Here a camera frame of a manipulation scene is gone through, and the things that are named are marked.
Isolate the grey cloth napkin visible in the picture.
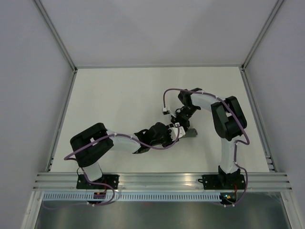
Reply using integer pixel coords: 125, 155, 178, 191
183, 128, 198, 138

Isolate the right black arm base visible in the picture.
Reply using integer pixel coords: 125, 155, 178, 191
197, 174, 246, 190

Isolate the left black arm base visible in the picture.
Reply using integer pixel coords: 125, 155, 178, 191
76, 174, 119, 190

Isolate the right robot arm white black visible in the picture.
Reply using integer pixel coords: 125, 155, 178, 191
171, 88, 250, 190

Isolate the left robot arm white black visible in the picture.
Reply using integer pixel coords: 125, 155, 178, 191
64, 123, 184, 189

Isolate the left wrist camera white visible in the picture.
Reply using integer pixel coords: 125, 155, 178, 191
168, 123, 186, 141

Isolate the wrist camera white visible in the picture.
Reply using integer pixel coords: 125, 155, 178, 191
168, 123, 186, 141
162, 107, 171, 115

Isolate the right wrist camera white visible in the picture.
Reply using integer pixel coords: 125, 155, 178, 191
162, 107, 171, 115

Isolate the right aluminium frame post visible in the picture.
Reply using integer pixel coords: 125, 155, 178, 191
240, 0, 286, 72

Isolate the aluminium frame post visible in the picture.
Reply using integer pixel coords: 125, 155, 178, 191
32, 0, 77, 73
240, 0, 286, 72

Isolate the white slotted cable duct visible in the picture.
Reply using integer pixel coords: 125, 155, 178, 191
43, 192, 221, 202

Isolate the aluminium front rail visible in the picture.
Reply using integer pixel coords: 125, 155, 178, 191
33, 172, 292, 192

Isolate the left aluminium frame post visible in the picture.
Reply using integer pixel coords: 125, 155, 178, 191
32, 0, 77, 73

